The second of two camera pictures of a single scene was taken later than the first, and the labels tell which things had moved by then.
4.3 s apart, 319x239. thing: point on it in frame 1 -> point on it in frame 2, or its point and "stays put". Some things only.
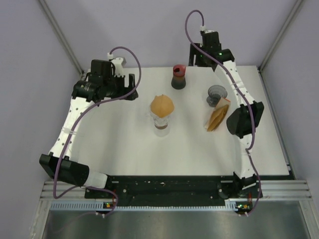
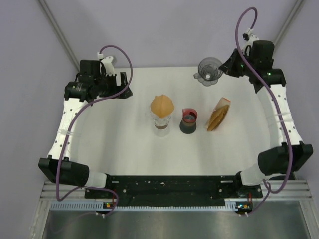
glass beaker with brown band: [161, 130] stays put
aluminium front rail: [270, 190] stays put
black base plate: [171, 191] stays put
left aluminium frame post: [61, 36] stays put
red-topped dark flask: [178, 80] -> [188, 125]
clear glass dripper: [159, 121] stays put
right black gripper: [194, 51] -> [228, 66]
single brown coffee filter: [162, 106] stays put
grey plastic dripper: [215, 93] -> [208, 71]
